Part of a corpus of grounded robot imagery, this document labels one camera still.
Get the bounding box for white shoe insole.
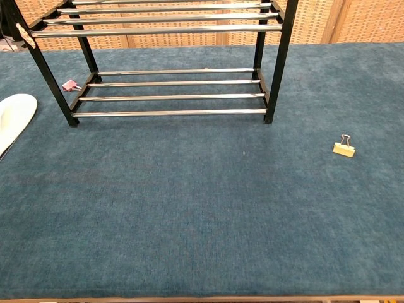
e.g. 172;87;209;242
0;93;39;158

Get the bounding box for black metal shoe rack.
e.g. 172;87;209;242
0;0;299;128

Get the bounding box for blue carpet table cover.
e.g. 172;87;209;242
0;42;404;300

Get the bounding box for yellow binder clip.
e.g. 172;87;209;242
332;133;357;158

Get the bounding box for pink binder clip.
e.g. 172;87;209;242
61;80;83;93

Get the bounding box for rattan folding screen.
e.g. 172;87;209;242
13;0;404;52

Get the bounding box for beige braided tag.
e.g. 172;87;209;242
16;23;37;49

